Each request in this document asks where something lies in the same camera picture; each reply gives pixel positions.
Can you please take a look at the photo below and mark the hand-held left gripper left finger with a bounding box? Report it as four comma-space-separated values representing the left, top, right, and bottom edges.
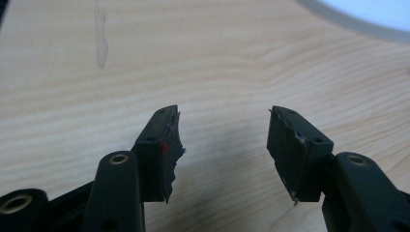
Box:
81, 103, 187, 232

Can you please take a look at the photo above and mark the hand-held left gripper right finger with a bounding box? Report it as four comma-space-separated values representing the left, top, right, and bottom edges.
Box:
266, 104, 410, 232

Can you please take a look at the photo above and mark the white round plate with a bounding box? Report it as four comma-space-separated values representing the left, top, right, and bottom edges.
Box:
294, 0, 410, 45

